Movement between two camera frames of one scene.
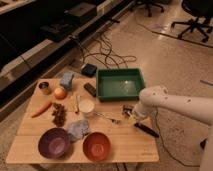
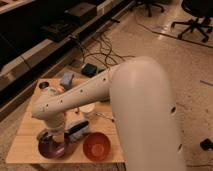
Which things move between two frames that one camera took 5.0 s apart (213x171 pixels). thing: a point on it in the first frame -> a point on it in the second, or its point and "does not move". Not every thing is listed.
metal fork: [115, 121] does not move
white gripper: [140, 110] -> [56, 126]
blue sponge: [66, 80] does not move
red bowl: [97, 147] does not move
